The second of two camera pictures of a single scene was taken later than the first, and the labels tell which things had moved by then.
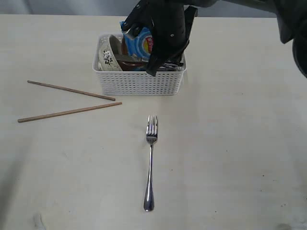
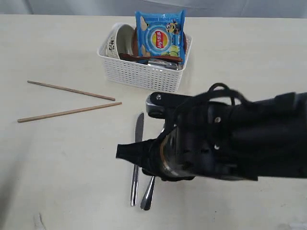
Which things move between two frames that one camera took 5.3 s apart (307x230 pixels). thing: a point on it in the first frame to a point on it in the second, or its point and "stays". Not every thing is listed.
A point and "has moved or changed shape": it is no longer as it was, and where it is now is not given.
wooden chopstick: [71, 90] stays
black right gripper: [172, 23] to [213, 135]
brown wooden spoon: [127, 65] to [131, 57]
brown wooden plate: [124, 49] to [135, 43]
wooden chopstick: [41, 116] stays
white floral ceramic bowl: [110, 51] to [118, 40]
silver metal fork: [151, 136] has moved or changed shape
